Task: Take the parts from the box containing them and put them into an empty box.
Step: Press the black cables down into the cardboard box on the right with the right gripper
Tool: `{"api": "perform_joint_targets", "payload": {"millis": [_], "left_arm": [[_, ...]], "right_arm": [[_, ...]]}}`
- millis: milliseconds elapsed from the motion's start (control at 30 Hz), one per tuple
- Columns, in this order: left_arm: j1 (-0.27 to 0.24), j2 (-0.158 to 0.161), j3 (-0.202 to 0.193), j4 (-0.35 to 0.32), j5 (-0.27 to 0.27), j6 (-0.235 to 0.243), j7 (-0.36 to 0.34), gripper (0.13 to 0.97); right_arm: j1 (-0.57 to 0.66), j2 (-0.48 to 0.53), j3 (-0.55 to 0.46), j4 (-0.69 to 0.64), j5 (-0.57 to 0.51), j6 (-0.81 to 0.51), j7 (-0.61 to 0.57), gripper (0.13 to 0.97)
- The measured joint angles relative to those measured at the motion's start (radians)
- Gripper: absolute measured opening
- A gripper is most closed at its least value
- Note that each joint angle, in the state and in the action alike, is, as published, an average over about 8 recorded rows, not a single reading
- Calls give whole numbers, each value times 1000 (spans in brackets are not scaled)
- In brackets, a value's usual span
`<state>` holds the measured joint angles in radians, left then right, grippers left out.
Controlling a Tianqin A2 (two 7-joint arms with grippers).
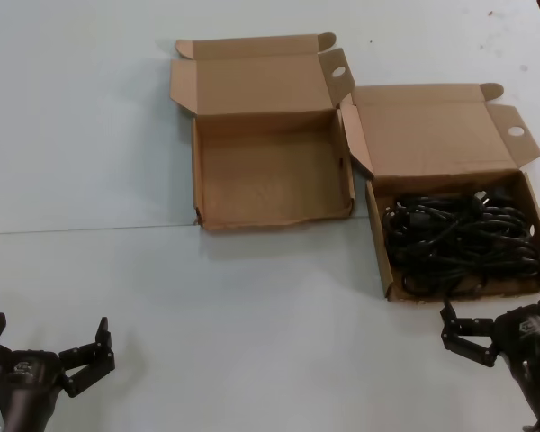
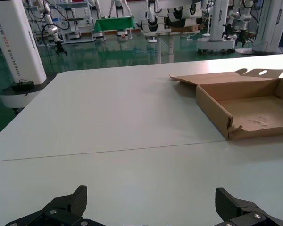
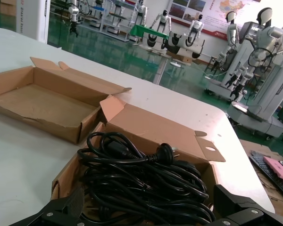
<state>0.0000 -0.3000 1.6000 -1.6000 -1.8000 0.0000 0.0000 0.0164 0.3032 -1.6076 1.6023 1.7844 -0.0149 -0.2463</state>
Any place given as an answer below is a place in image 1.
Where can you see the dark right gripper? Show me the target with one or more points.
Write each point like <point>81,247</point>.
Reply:
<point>522,342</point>

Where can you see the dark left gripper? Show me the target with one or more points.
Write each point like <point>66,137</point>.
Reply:
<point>27,387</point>

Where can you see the empty brown cardboard box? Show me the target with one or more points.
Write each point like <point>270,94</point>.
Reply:
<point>270,180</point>

